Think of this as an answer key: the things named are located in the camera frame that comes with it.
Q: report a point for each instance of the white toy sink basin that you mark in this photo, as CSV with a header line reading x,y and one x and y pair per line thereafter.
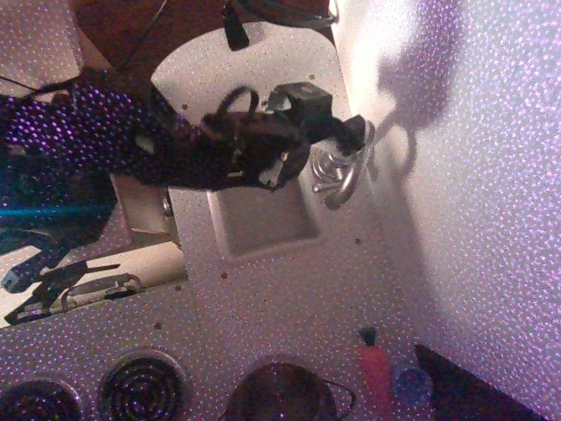
x,y
251,223

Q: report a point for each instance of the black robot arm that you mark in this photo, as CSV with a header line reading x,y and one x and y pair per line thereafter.
x,y
61,143

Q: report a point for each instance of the silver curved faucet spout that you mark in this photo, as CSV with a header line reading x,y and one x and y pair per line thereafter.
x,y
335,200

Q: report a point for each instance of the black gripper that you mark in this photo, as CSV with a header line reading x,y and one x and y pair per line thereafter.
x,y
267,149

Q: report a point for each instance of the black stove burner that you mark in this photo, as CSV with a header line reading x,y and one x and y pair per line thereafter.
x,y
40,397
145,384

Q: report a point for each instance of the silver oven door handle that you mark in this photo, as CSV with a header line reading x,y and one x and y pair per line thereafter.
x,y
101,289

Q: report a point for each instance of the black pot with lid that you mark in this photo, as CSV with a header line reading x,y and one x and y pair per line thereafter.
x,y
287,391

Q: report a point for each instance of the orange toy carrot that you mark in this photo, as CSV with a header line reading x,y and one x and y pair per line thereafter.
x,y
374,363

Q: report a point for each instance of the middle black stove burner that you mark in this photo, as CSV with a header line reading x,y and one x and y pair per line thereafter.
x,y
145,384

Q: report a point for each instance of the dark board bottom right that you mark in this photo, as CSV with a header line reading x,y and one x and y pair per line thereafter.
x,y
460,395

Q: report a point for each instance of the silver faucet base with handle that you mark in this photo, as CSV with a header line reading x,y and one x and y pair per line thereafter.
x,y
330,169

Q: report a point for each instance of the left black stove burner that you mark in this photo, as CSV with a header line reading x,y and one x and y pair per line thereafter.
x,y
40,397

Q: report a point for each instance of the black clamp at top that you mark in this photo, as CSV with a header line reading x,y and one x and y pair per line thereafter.
x,y
236,36

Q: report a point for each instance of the blue round toy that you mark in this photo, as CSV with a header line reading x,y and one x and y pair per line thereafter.
x,y
411,385

